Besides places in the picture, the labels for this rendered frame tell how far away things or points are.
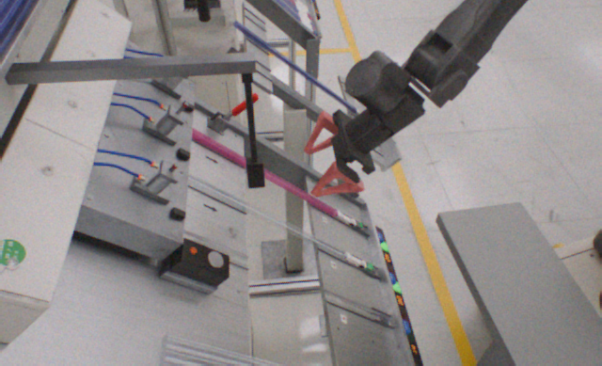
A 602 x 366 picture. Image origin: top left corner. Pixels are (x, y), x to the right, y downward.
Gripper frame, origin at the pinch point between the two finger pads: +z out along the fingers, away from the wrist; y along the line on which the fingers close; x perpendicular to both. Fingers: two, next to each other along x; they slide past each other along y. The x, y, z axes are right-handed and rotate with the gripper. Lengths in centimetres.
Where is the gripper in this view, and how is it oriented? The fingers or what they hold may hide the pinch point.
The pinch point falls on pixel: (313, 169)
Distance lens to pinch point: 75.3
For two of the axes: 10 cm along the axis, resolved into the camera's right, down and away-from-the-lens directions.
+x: 6.9, 4.6, 5.6
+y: 1.0, 7.0, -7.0
